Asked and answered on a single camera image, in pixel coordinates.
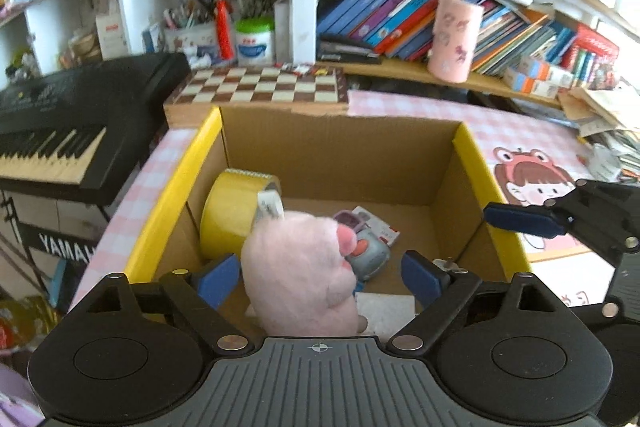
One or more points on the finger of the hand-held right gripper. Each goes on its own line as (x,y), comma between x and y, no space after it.
(520,219)
(610,309)

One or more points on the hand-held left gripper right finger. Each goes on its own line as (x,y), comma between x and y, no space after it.
(420,279)

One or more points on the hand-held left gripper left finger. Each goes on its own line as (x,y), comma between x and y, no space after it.
(220,279)

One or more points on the grey toy watch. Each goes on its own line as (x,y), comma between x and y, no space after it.
(367,252)

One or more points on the small white patterned box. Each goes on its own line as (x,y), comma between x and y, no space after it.
(382,229)

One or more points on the yellow tape roll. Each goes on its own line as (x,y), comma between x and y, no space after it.
(225,217)

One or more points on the pink plush toy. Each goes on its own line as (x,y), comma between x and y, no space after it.
(295,272)

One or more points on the white charger plug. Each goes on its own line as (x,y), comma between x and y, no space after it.
(270,207)

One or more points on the yellow cardboard box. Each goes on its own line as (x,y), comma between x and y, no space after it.
(350,157)

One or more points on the pink checked desktop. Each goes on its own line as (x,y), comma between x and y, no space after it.
(500,127)

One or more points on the pile of papers and notebooks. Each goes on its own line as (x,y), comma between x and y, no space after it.
(605,127)

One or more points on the orange and white box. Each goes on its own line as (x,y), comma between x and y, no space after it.
(547,72)
(530,83)

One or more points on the black keyboard stand panel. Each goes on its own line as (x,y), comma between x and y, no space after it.
(60,247)

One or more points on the pink cartoon cup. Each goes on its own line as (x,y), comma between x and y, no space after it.
(455,42)

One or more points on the wooden chessboard box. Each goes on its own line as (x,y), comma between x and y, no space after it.
(260,89)

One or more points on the large red box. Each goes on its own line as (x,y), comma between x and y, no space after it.
(597,38)

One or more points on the printed bag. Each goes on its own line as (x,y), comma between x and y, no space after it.
(25,324)

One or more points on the black electronic keyboard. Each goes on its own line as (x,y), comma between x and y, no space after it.
(100,97)

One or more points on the purple cloth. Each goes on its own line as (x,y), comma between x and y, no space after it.
(17,399)

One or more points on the green lid jar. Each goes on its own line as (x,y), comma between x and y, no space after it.
(255,44)

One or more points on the cartoon pen holder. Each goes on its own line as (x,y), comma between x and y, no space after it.
(190,34)

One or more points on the row of colourful books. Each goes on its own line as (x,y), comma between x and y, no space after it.
(380,12)

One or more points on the red tassel ornament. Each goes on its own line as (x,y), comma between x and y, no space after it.
(224,22)

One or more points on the white box with red label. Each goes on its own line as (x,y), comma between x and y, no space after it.
(112,32)

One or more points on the white wooden bookshelf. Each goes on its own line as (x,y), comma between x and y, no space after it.
(305,7)

